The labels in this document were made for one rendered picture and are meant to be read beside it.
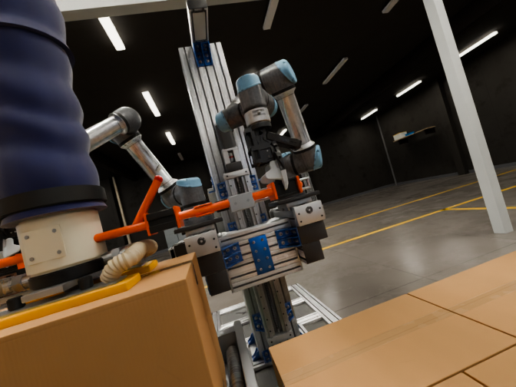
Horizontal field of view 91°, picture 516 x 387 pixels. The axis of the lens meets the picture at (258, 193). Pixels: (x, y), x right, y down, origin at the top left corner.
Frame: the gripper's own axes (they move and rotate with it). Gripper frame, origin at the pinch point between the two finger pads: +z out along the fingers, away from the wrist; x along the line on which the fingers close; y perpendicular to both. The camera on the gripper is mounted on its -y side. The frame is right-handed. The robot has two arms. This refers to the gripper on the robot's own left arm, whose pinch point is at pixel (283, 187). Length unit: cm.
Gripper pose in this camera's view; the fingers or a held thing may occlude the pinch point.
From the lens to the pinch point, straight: 77.4
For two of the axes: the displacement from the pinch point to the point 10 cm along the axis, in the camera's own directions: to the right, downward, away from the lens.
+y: -9.5, 2.5, -1.8
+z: 2.6, 9.6, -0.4
